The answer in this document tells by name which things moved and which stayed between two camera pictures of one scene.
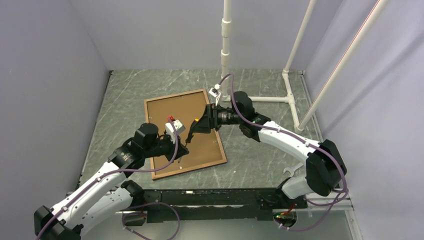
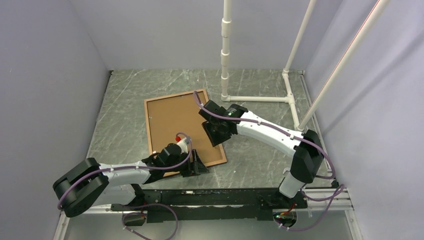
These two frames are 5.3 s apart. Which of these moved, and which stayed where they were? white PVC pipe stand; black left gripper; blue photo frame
Moved: black left gripper
Stayed: blue photo frame; white PVC pipe stand
